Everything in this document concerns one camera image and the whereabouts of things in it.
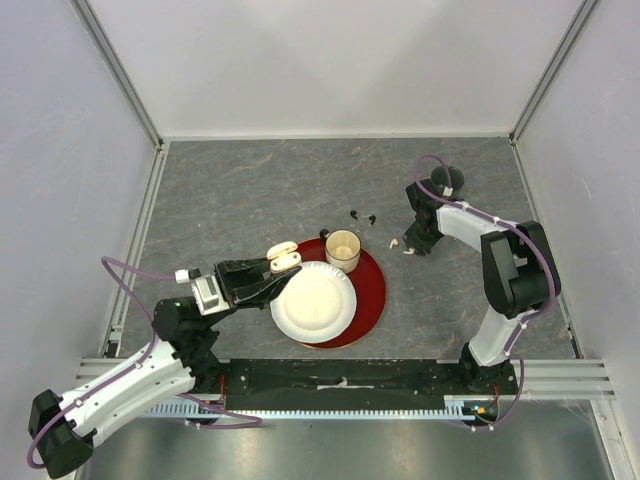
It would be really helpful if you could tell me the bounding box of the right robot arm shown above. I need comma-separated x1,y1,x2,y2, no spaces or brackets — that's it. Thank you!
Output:
403,181,561,394

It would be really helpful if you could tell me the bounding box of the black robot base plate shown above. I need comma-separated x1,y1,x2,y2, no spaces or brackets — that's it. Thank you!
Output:
219,359,518,398

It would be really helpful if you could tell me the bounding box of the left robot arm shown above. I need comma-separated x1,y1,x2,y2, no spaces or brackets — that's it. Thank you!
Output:
27,252,302,479

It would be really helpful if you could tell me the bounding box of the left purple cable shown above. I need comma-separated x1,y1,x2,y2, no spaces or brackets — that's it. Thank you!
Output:
24,255,266,469

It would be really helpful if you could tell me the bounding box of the red round tray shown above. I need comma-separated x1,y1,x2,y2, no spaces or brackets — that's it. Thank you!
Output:
298,238,387,349

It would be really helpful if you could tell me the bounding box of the grey cable duct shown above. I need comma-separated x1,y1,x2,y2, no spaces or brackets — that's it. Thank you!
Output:
142,396,497,421

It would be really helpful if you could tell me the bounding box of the pink earbud charging case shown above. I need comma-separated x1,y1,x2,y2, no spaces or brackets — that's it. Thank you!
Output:
266,241,302,274

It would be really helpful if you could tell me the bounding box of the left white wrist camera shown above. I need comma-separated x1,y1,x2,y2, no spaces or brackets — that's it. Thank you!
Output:
190,275,227,316

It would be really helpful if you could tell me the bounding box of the beige mug black handle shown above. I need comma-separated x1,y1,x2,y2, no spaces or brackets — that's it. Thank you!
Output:
319,229,362,274

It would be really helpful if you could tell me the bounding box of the dark green cup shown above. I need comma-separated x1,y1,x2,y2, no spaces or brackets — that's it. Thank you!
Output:
430,166,465,197

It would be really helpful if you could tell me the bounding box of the white paper plate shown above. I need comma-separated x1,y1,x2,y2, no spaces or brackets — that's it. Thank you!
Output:
269,261,357,344

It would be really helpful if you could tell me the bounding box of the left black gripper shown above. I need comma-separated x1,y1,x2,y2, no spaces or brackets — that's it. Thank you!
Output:
201,250,303,329

